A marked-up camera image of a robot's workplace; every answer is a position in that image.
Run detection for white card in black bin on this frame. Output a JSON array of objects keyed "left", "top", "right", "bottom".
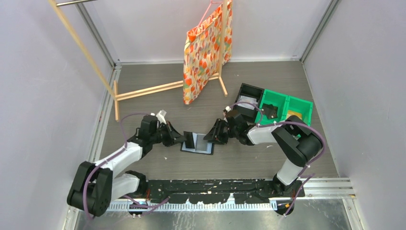
[{"left": 238, "top": 95, "right": 258, "bottom": 110}]

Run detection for black storage bin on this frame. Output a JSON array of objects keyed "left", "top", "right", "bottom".
[{"left": 233, "top": 83, "right": 265, "bottom": 123}]

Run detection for yellow cards in green bin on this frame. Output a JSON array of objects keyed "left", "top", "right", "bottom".
[{"left": 287, "top": 110, "right": 303, "bottom": 119}]

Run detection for floral fabric bag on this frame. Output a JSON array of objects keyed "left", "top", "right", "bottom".
[{"left": 183, "top": 0, "right": 233, "bottom": 104}]

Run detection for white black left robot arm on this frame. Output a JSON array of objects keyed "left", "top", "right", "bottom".
[{"left": 67, "top": 114, "right": 186, "bottom": 217}]

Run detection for green double storage bin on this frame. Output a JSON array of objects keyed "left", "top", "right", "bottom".
[{"left": 255, "top": 89, "right": 313, "bottom": 126}]

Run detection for dark credit card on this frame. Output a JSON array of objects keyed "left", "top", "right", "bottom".
[
  {"left": 262, "top": 104, "right": 278, "bottom": 119},
  {"left": 183, "top": 131, "right": 195, "bottom": 149}
]

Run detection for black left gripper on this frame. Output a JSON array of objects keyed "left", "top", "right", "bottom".
[{"left": 150, "top": 121, "right": 186, "bottom": 148}]

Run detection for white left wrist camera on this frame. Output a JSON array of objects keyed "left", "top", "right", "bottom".
[{"left": 156, "top": 110, "right": 167, "bottom": 124}]

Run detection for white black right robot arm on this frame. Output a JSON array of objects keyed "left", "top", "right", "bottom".
[{"left": 204, "top": 110, "right": 326, "bottom": 197}]

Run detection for wooden clothes rack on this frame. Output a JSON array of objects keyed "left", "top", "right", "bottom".
[{"left": 48, "top": 0, "right": 228, "bottom": 122}]

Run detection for pink clothes hanger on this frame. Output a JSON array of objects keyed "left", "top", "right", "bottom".
[{"left": 198, "top": 0, "right": 222, "bottom": 26}]

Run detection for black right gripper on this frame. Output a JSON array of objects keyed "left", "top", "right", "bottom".
[{"left": 204, "top": 118, "right": 239, "bottom": 145}]

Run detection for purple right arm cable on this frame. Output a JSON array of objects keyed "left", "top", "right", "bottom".
[{"left": 224, "top": 101, "right": 327, "bottom": 218}]

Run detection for black card holder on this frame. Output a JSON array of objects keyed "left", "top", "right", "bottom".
[{"left": 180, "top": 131, "right": 214, "bottom": 155}]

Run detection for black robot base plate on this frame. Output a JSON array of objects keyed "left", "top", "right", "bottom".
[{"left": 128, "top": 179, "right": 305, "bottom": 204}]

